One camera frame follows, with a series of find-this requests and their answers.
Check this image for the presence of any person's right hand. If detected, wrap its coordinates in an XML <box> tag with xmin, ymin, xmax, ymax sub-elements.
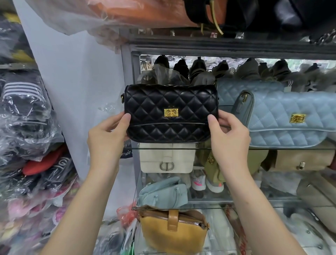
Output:
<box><xmin>207</xmin><ymin>109</ymin><xmax>251</xmax><ymax>170</ymax></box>

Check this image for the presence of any person's left hand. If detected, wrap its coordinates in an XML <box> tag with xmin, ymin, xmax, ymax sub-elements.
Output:
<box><xmin>87</xmin><ymin>112</ymin><xmax>131</xmax><ymax>169</ymax></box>

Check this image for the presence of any black quilted handbag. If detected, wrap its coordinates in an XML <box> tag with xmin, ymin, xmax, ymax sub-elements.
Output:
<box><xmin>123</xmin><ymin>84</ymin><xmax>219</xmax><ymax>144</ymax></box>

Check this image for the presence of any person's right forearm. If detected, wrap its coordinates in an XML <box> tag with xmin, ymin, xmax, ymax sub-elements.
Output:
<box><xmin>220</xmin><ymin>163</ymin><xmax>308</xmax><ymax>255</ymax></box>

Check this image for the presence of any person's left forearm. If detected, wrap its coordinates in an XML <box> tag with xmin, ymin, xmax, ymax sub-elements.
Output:
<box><xmin>41</xmin><ymin>162</ymin><xmax>121</xmax><ymax>255</ymax></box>

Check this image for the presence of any white handbag with round clasp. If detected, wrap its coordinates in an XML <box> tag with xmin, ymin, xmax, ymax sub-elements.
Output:
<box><xmin>139</xmin><ymin>142</ymin><xmax>196</xmax><ymax>174</ymax></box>

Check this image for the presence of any light blue quilted handbag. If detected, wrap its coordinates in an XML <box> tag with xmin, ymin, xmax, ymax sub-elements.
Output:
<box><xmin>216</xmin><ymin>78</ymin><xmax>286</xmax><ymax>114</ymax></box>
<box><xmin>236</xmin><ymin>90</ymin><xmax>336</xmax><ymax>148</ymax></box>

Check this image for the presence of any olive green handbag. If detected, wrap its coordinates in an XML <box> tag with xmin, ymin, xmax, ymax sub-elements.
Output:
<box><xmin>202</xmin><ymin>149</ymin><xmax>269</xmax><ymax>185</ymax></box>

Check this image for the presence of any white and pink sneaker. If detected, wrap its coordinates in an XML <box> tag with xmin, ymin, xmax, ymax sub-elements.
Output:
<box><xmin>190</xmin><ymin>169</ymin><xmax>207</xmax><ymax>191</ymax></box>
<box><xmin>206</xmin><ymin>174</ymin><xmax>225</xmax><ymax>194</ymax></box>

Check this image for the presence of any glass display cabinet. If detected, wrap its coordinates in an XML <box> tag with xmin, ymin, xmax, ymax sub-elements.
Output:
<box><xmin>120</xmin><ymin>34</ymin><xmax>336</xmax><ymax>255</ymax></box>

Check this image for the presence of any row of dark shoes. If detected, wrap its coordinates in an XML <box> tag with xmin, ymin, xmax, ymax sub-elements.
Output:
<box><xmin>140</xmin><ymin>55</ymin><xmax>336</xmax><ymax>88</ymax></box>

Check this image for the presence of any small light blue bag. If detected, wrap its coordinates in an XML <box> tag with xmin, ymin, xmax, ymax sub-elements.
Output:
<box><xmin>137</xmin><ymin>176</ymin><xmax>188</xmax><ymax>210</ymax></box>

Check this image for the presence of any red plastic bag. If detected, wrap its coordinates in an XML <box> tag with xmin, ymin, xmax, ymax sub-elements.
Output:
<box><xmin>117</xmin><ymin>204</ymin><xmax>139</xmax><ymax>229</ymax></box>

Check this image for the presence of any pile of plastic-wrapped clothes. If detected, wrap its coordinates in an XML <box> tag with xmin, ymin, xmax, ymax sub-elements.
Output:
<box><xmin>0</xmin><ymin>10</ymin><xmax>80</xmax><ymax>255</ymax></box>

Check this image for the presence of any beige handbag with metal lock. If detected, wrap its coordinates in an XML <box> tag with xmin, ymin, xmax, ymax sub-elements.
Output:
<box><xmin>262</xmin><ymin>143</ymin><xmax>336</xmax><ymax>173</ymax></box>

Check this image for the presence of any orange bag in plastic wrap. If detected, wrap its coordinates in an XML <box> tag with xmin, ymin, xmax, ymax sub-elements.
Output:
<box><xmin>24</xmin><ymin>0</ymin><xmax>201</xmax><ymax>37</ymax></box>

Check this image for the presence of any mustard yellow handbag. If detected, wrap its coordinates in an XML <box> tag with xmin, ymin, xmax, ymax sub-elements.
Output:
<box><xmin>137</xmin><ymin>206</ymin><xmax>210</xmax><ymax>255</ymax></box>

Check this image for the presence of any large beige leather bag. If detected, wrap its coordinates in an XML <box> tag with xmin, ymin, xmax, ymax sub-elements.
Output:
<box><xmin>296</xmin><ymin>172</ymin><xmax>336</xmax><ymax>224</ymax></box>

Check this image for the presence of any dark leather bag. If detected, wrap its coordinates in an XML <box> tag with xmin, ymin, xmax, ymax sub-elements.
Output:
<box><xmin>246</xmin><ymin>0</ymin><xmax>336</xmax><ymax>40</ymax></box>

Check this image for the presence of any white studded bag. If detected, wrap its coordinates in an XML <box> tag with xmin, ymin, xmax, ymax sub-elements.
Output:
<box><xmin>286</xmin><ymin>212</ymin><xmax>336</xmax><ymax>255</ymax></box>

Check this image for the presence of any black bag with yellow cord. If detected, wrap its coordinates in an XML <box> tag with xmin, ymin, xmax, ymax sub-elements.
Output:
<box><xmin>183</xmin><ymin>0</ymin><xmax>253</xmax><ymax>36</ymax></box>

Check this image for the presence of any silver metal chain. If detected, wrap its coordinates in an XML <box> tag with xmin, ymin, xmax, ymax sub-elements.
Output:
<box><xmin>309</xmin><ymin>30</ymin><xmax>336</xmax><ymax>47</ymax></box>

